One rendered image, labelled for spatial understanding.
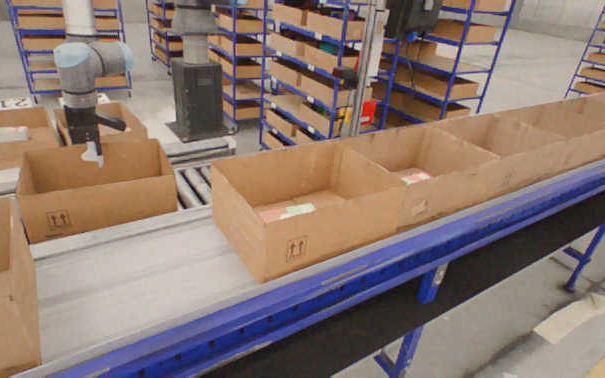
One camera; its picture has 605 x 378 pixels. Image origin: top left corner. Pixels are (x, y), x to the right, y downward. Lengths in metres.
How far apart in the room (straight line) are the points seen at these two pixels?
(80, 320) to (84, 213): 0.44
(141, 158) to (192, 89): 0.47
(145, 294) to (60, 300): 0.16
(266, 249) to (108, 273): 0.35
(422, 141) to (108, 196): 1.02
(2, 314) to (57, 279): 0.27
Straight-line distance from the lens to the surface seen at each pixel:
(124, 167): 1.48
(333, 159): 1.16
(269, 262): 0.80
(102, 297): 0.88
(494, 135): 1.73
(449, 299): 1.34
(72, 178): 1.49
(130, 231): 1.02
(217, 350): 0.85
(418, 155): 1.44
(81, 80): 1.29
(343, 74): 1.88
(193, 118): 1.84
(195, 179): 1.52
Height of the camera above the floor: 1.48
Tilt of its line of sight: 30 degrees down
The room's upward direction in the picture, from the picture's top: 6 degrees clockwise
